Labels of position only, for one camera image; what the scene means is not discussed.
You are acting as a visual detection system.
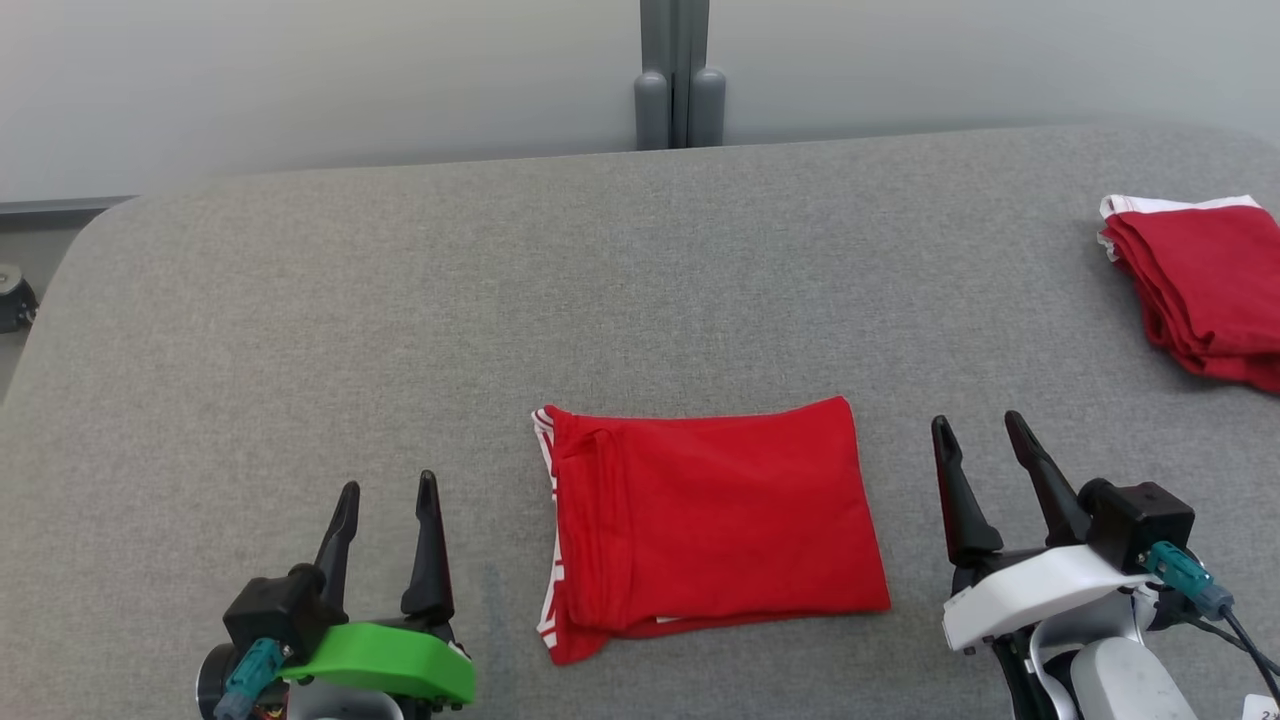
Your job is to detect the red shorts white waistband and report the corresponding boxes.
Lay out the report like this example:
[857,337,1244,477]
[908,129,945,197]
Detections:
[1097,194,1280,394]

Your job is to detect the arm cable teal plug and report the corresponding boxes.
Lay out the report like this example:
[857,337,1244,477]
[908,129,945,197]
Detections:
[212,638,292,720]
[1140,541,1280,693]

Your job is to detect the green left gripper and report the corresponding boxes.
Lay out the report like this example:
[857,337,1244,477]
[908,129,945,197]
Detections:
[284,470,478,706]

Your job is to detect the grey partition post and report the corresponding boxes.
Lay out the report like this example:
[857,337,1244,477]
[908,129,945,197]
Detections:
[633,0,728,152]

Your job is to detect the red jersey with numbers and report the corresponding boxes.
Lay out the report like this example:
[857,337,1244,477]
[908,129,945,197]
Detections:
[530,396,894,667]

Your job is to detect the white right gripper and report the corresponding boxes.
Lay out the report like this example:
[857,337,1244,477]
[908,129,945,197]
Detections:
[931,410,1161,653]

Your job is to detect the right arm cable teal plug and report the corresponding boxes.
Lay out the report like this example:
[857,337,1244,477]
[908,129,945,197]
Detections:
[1140,541,1280,693]

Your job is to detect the black caster wheel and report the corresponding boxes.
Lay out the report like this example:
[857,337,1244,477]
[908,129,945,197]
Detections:
[0,262,40,335]

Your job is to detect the grey wall base rail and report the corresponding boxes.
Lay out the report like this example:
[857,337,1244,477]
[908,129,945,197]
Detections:
[0,194,137,217]

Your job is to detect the left arm cable teal plug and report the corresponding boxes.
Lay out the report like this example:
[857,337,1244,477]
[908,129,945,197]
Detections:
[212,638,292,720]

